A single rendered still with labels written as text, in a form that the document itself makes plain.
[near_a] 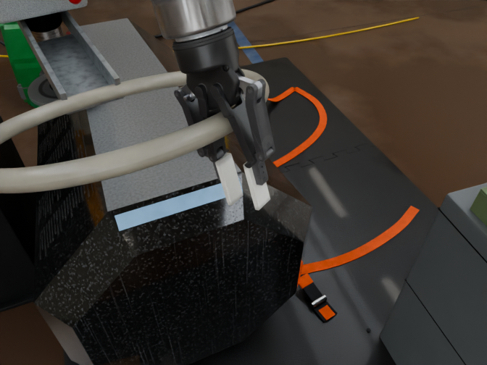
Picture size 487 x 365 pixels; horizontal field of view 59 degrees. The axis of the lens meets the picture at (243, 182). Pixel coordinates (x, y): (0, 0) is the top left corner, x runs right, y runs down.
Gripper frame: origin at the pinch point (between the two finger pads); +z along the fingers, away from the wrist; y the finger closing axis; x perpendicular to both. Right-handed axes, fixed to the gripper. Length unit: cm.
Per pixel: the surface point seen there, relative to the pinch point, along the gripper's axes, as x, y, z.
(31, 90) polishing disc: -22, 94, -9
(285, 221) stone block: -43, 29, 41
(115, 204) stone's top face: -8, 50, 16
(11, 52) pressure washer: -87, 236, -14
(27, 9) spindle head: -20, 72, -29
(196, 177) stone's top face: -26, 40, 18
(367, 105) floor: -216, 77, 73
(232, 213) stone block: -27, 32, 28
